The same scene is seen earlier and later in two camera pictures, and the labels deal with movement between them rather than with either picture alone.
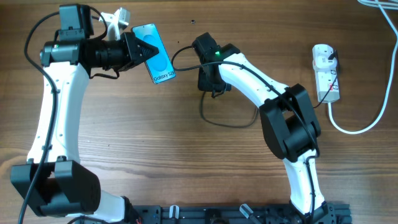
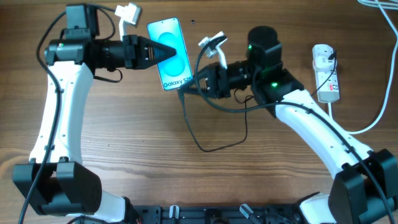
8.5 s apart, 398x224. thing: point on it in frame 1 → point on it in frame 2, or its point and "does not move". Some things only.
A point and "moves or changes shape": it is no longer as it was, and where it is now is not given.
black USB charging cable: [334, 57] → [335, 63]
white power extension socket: [326, 80] does not move
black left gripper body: [114, 53] does not move
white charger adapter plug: [323, 61] does not move
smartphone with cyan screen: [159, 66] moves or changes shape
